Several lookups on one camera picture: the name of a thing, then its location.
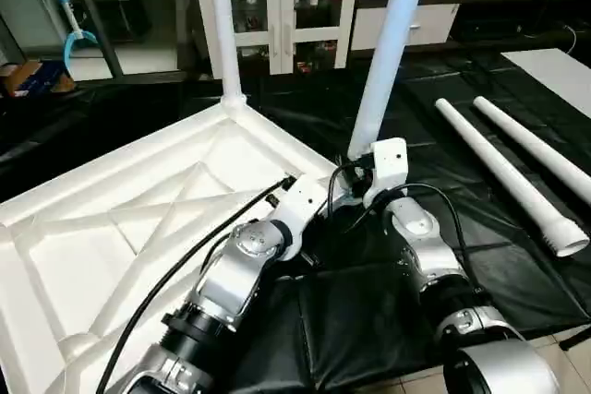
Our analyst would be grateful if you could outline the white plastic table leg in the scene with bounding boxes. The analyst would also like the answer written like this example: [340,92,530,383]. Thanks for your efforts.
[433,96,591,259]
[206,0,249,115]
[345,0,436,164]
[472,94,591,208]

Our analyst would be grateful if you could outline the white glass-door cabinet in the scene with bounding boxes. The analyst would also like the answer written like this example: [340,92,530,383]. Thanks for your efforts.
[188,0,364,78]

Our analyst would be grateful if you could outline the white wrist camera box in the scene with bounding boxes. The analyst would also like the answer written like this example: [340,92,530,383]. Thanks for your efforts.
[361,137,410,210]
[271,172,333,262]

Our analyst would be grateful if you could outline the black work mat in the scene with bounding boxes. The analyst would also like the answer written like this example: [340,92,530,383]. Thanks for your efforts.
[0,43,591,394]

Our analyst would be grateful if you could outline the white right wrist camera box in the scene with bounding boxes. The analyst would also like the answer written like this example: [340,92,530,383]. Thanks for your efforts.
[361,137,410,210]

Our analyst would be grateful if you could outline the brown cardboard box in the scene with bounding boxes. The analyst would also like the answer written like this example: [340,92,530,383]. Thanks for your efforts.
[0,60,42,100]

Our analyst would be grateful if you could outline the white flat board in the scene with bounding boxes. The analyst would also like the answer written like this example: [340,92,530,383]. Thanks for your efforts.
[502,47,591,120]

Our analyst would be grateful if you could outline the light blue hooked pole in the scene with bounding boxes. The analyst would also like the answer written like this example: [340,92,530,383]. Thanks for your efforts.
[35,0,99,78]

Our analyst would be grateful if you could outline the white drawer unit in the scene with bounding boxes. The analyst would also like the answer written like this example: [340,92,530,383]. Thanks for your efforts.
[350,2,462,52]

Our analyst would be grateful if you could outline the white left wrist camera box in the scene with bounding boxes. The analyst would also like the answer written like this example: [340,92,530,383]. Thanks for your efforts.
[271,172,333,262]

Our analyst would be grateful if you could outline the white plastic table top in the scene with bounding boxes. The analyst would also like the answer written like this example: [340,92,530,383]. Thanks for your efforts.
[0,97,339,394]

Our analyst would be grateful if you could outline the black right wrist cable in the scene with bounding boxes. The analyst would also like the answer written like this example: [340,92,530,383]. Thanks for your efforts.
[327,158,464,295]

